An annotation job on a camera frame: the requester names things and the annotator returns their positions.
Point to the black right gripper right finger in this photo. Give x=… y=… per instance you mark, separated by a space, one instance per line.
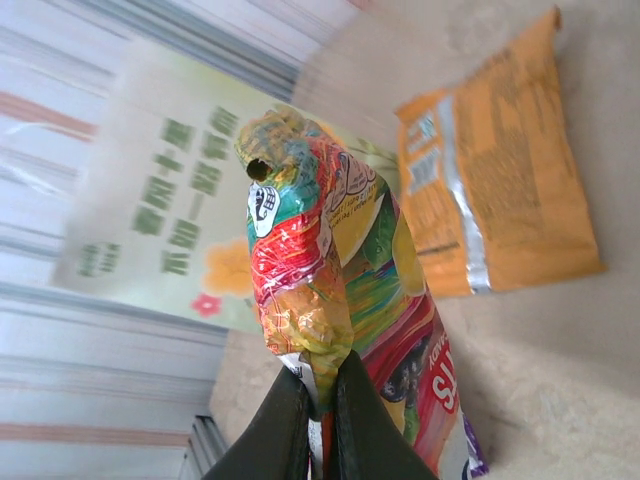
x=365 y=435

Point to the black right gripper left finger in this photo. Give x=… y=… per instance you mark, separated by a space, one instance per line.
x=280 y=435

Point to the red rainbow candy bag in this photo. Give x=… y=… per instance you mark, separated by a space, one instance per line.
x=300 y=240

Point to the white printed paper bag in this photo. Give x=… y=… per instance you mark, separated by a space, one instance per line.
x=150 y=175

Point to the yellow-orange snack packet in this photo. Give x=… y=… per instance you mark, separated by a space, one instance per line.
x=525 y=175

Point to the aluminium side rail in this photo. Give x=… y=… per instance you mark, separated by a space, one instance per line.
x=205 y=450

